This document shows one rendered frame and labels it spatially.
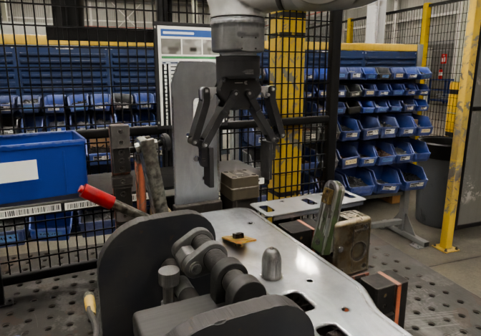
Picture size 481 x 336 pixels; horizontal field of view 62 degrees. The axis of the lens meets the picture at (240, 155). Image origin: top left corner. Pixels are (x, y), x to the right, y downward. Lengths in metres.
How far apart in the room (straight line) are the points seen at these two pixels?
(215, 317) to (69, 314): 0.99
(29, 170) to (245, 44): 0.59
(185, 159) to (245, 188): 0.17
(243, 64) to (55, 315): 0.83
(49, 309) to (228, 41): 0.88
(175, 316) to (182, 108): 0.70
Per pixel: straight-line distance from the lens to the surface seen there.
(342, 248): 0.79
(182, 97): 0.94
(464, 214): 3.49
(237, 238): 0.75
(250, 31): 0.66
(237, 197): 1.00
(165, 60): 1.22
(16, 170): 1.02
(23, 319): 1.23
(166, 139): 0.65
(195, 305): 0.31
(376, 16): 5.20
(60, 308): 1.24
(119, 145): 0.95
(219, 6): 0.67
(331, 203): 0.76
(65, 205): 1.00
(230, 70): 0.66
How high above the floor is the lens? 1.32
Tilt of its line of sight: 12 degrees down
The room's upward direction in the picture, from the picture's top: straight up
